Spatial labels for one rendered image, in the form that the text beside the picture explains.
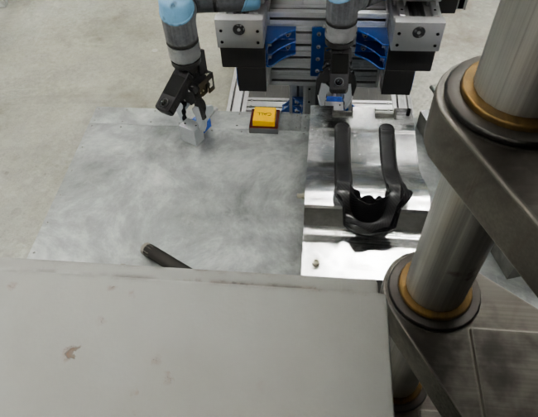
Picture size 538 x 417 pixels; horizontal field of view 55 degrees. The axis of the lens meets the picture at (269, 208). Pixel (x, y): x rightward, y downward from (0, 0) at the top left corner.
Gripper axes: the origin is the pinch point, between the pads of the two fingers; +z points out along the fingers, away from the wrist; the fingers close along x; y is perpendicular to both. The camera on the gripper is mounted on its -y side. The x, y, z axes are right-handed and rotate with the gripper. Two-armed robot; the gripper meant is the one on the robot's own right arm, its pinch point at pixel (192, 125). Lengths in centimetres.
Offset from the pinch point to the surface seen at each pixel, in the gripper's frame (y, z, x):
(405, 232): -6, -2, -63
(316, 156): 3.2, -3.8, -35.8
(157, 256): -37.0, 0.6, -18.9
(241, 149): 2.9, 4.6, -13.5
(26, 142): 16, 85, 134
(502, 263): 1, 2, -83
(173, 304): -65, -63, -60
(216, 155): -2.5, 4.6, -9.2
